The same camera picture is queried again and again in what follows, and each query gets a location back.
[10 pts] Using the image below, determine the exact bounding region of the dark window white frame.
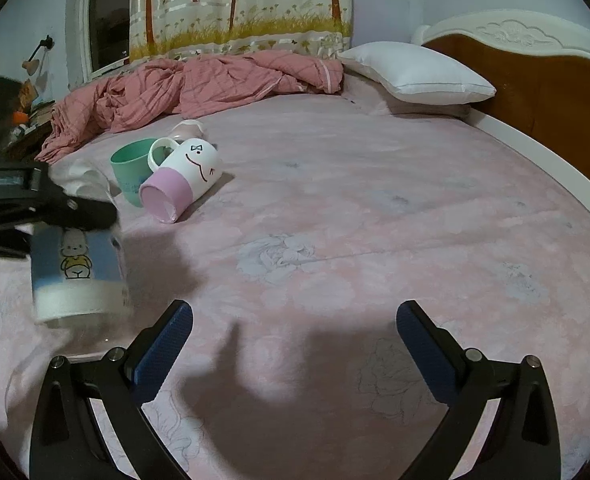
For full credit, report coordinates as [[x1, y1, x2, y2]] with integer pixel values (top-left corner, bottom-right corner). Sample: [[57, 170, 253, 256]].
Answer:
[[80, 0, 130, 81]]

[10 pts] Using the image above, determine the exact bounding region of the cluttered wooden desk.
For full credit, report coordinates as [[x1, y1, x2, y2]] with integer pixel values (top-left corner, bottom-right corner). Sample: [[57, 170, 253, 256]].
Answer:
[[4, 101, 55, 162]]

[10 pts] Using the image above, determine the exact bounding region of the orange round object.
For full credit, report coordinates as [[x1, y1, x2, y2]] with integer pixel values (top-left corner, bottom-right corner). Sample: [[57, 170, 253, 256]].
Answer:
[[12, 112, 29, 126]]

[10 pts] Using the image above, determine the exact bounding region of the pink checked quilt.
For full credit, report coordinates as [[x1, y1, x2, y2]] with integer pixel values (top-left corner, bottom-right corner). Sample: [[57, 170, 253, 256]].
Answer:
[[36, 50, 344, 164]]

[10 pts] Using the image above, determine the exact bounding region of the patterned satin curtain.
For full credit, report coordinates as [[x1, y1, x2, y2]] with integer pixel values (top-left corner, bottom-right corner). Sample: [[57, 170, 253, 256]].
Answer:
[[129, 0, 353, 62]]

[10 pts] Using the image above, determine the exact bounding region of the wall mounted desk lamp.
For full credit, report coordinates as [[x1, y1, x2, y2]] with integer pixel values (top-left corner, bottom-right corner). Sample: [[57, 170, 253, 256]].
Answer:
[[22, 35, 54, 76]]

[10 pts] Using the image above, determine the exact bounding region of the green plastic cup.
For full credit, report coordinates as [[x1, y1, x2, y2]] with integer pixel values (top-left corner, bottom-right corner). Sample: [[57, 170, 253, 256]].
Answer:
[[109, 138, 155, 207]]

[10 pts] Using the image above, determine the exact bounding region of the glass cup blue white sleeve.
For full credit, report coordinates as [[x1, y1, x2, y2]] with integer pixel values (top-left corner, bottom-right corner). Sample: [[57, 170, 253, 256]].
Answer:
[[29, 167, 133, 326]]

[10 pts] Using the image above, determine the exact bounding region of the white pillow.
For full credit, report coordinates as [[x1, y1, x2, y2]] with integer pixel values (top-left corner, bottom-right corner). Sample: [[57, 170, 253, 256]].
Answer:
[[338, 41, 496, 106]]

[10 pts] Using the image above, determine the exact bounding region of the white brown headboard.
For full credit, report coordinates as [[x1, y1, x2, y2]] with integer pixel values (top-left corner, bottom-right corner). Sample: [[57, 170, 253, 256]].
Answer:
[[412, 10, 590, 212]]

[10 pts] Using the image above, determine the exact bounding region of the white pink mug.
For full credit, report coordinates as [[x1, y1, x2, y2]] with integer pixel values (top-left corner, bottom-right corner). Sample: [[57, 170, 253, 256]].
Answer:
[[138, 138, 222, 223]]

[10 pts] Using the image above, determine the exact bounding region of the pink floral bed sheet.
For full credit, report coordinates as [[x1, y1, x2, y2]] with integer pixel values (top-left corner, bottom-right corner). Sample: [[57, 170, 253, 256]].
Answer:
[[0, 66, 590, 480]]

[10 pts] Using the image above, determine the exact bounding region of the pale pink cup behind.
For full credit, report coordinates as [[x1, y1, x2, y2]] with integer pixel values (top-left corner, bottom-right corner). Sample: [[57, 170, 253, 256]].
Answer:
[[168, 119, 207, 143]]

